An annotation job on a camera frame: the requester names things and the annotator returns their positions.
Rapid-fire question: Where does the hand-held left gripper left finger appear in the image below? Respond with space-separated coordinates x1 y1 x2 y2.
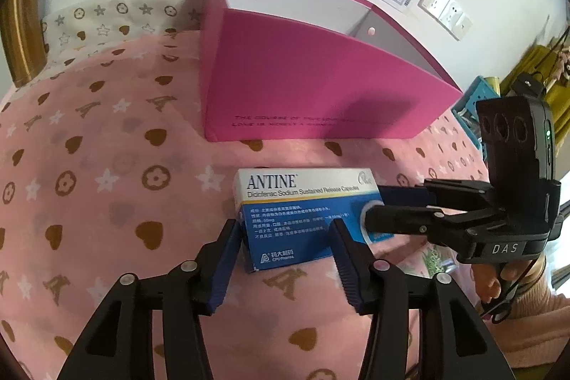
67 219 243 380

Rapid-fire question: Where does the person's right hand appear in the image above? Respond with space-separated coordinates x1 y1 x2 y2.
470 259 539 306

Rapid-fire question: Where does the pink printed blanket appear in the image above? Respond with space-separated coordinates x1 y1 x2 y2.
0 28 504 380

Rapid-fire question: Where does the white wall socket plate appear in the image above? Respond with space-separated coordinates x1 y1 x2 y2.
419 0 473 41

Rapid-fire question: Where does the wooden headboard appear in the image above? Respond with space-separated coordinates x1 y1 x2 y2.
0 0 50 89

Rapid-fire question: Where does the blue white medicine box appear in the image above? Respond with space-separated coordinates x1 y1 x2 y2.
234 167 386 274

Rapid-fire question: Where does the blue perforated basket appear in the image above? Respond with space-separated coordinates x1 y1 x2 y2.
451 75 504 153

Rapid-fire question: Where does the black cable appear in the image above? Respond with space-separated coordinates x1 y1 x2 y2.
480 260 537 324

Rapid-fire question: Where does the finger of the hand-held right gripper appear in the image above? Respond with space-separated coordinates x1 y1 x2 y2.
361 204 487 249
378 179 495 209

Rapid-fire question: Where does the person's right forearm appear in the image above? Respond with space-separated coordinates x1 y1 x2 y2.
490 255 570 372

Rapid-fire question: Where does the white printed cloth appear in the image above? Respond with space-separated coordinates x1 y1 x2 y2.
40 0 210 56

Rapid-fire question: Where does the yellow garment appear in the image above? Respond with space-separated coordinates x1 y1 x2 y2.
499 44 570 127

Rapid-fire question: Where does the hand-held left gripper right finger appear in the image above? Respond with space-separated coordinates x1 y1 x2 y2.
328 219 504 380

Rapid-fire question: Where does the pink cardboard box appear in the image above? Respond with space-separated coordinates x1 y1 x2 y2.
198 0 465 142

